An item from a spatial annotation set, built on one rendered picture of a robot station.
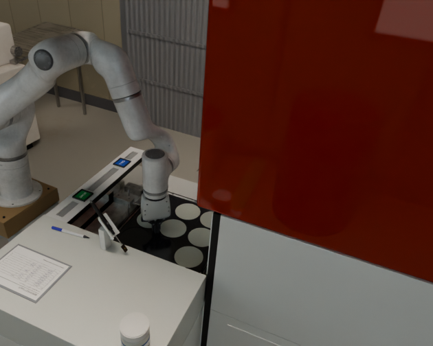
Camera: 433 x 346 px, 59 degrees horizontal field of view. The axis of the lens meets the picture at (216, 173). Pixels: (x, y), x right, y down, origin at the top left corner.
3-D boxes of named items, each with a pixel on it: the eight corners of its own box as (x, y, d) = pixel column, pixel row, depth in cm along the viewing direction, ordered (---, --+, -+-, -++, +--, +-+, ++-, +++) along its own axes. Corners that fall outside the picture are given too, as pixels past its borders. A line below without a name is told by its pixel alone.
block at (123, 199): (135, 202, 157) (134, 197, 155) (130, 207, 154) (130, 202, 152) (118, 197, 159) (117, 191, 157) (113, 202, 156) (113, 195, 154)
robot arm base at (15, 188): (-21, 194, 150) (-31, 154, 140) (22, 175, 165) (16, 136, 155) (10, 214, 143) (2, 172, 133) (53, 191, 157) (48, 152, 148)
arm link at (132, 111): (137, 85, 126) (166, 166, 139) (106, 101, 114) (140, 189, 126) (159, 81, 122) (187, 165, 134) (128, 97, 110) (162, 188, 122)
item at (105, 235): (121, 247, 124) (119, 216, 117) (115, 255, 121) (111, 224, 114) (106, 241, 126) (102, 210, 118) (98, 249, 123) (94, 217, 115)
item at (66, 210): (148, 176, 183) (148, 151, 175) (71, 252, 140) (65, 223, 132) (132, 171, 186) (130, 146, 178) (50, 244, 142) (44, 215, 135)
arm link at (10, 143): (-17, 156, 140) (-30, 94, 128) (20, 136, 156) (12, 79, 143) (11, 165, 138) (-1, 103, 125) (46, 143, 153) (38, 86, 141)
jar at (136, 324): (155, 340, 98) (154, 318, 93) (140, 364, 93) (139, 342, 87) (131, 330, 100) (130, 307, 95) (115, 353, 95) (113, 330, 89)
